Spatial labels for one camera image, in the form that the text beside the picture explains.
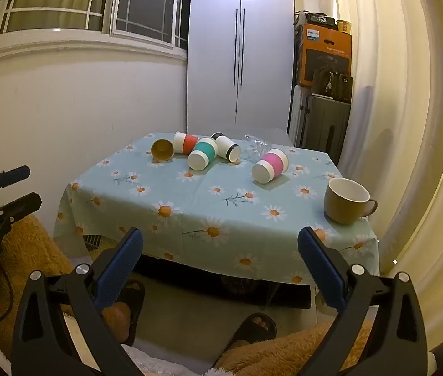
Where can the white framed window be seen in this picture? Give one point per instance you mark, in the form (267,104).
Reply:
(88,15)

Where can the black bag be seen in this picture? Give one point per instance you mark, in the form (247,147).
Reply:
(333,84)

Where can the person's foot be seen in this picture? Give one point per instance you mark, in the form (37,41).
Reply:
(121,317)
(254,329)

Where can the red banded white cup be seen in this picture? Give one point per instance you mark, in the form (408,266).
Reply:
(186,143)

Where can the pink banded white cup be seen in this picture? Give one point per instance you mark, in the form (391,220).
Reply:
(270,164)

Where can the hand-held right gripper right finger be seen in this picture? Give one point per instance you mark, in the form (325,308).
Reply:
(323,266)

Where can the black banded white cup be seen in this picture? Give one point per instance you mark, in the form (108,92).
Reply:
(227,147)

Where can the grey suitcase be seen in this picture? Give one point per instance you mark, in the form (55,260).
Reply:
(323,129)

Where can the brown ceramic mug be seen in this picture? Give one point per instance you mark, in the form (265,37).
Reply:
(342,205)

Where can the floral light blue tablecloth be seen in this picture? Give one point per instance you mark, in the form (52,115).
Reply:
(213,203)

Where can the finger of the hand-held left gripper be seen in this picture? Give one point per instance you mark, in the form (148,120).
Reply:
(16,173)
(18,205)

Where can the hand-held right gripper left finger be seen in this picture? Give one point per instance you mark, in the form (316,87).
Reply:
(121,266)

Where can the brown paper cup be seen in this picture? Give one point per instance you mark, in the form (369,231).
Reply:
(162,149)

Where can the brown fuzzy clothing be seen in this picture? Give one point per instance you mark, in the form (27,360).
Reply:
(29,243)

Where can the clear glass cup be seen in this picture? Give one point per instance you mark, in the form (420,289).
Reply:
(256,149)

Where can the grey wardrobe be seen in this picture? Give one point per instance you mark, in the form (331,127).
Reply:
(213,66)

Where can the white fuzzy rug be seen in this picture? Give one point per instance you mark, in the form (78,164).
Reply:
(158,366)

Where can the yellow tub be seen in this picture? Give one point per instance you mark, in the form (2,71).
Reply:
(344,26)

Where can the person's right foot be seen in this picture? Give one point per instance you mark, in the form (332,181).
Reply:
(254,329)

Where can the person's left foot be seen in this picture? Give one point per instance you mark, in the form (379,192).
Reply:
(121,317)

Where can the orange cardboard box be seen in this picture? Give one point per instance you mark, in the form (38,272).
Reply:
(323,53)

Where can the cream curtain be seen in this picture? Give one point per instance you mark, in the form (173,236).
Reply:
(401,125)

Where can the teal banded white cup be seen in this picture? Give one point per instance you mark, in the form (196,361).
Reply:
(203,152)

